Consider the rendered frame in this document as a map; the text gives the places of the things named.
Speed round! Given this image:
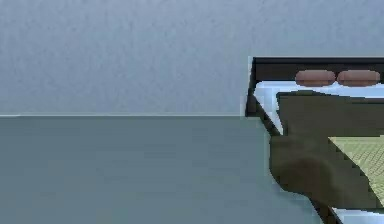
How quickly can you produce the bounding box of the black framed bed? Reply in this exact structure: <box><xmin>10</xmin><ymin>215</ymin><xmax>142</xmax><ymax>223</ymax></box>
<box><xmin>244</xmin><ymin>56</ymin><xmax>384</xmax><ymax>224</ymax></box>

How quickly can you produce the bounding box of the dark olive blanket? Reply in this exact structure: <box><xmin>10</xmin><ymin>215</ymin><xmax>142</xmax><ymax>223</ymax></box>
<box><xmin>268</xmin><ymin>90</ymin><xmax>384</xmax><ymax>211</ymax></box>

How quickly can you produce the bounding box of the brown pillow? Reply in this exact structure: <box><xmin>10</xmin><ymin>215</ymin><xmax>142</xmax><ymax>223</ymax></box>
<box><xmin>294</xmin><ymin>69</ymin><xmax>337</xmax><ymax>88</ymax></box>
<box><xmin>336</xmin><ymin>69</ymin><xmax>381</xmax><ymax>88</ymax></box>

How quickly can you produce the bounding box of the light green patterned throw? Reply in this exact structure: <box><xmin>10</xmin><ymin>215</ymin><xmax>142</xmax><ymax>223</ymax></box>
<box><xmin>328</xmin><ymin>135</ymin><xmax>384</xmax><ymax>208</ymax></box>

